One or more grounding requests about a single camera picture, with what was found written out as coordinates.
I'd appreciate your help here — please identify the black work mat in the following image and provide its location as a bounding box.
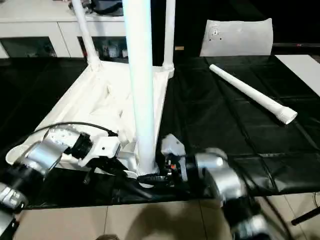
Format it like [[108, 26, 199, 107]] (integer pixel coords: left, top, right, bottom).
[[0, 54, 320, 210]]

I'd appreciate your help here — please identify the black tripod leg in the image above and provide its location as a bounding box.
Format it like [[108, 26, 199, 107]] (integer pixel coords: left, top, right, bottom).
[[290, 206, 320, 226]]

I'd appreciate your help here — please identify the black tall cabinet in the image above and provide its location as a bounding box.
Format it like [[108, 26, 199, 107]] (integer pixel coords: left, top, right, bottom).
[[174, 0, 210, 58]]

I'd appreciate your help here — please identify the white glass-door cabinet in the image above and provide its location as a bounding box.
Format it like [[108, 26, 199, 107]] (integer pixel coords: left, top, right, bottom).
[[0, 0, 166, 60]]

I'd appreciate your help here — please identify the white flat board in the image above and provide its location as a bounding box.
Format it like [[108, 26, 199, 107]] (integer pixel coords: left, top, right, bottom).
[[274, 54, 320, 98]]

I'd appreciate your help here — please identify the black bar red light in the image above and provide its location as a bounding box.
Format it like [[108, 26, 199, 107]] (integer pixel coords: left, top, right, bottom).
[[272, 42, 320, 49]]

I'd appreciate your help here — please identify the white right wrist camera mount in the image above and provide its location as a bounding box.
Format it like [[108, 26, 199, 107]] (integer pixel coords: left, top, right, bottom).
[[159, 133, 188, 181]]

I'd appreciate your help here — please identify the grey bag black handle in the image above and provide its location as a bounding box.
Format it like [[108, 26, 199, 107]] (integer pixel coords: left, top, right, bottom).
[[91, 0, 125, 15]]

